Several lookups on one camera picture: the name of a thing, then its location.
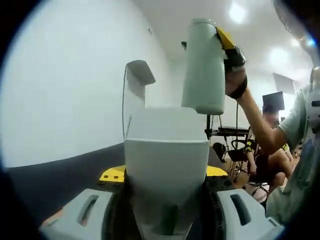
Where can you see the clear plastic container box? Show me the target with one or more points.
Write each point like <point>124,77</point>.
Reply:
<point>166,155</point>

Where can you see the black square monitor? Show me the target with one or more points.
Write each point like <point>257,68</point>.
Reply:
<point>273,100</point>

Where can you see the black office chair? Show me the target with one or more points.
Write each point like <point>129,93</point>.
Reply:
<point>237,155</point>

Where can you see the person's own torso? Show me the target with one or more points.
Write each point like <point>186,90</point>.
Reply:
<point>295,175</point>

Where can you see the person's own head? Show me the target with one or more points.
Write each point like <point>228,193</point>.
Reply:
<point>297,22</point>

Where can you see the white worn chest device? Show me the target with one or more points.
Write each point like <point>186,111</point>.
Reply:
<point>314,110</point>

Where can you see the pale green cup body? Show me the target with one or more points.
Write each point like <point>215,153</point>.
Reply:
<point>203,67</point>

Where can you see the round ceiling light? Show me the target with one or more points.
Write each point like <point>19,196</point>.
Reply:
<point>238,13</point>
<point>278,54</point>

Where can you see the black wrist band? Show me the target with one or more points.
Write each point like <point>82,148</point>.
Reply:
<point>240,90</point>

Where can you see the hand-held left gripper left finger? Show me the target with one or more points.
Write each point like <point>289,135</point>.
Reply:
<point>82,210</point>

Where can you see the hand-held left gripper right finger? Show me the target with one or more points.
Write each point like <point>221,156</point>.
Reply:
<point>240,210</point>

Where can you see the person's right hand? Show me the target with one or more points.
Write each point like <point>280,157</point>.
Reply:
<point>233,82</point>

